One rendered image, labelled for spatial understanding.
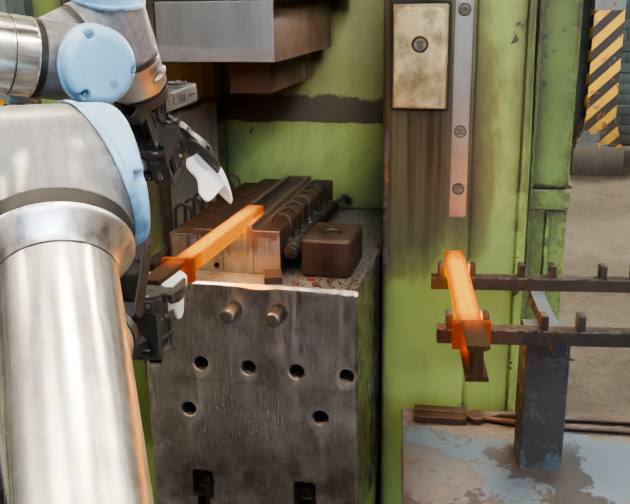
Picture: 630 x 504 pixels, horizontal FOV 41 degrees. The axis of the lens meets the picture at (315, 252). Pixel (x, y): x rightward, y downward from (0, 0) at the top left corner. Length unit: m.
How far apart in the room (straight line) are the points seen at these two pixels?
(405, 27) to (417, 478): 0.72
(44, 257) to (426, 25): 0.97
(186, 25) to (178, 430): 0.70
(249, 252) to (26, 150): 0.85
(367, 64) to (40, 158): 1.26
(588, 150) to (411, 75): 5.55
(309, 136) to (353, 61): 0.19
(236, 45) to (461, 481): 0.75
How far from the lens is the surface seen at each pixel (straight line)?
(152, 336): 1.06
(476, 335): 0.99
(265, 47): 1.36
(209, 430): 1.53
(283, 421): 1.47
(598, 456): 1.35
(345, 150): 1.85
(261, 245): 1.42
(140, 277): 1.03
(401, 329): 1.57
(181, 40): 1.41
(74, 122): 0.65
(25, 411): 0.54
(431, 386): 1.61
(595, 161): 6.97
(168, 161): 1.07
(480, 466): 1.29
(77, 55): 0.81
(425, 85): 1.44
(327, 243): 1.39
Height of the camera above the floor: 1.37
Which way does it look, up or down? 17 degrees down
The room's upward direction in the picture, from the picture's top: 1 degrees counter-clockwise
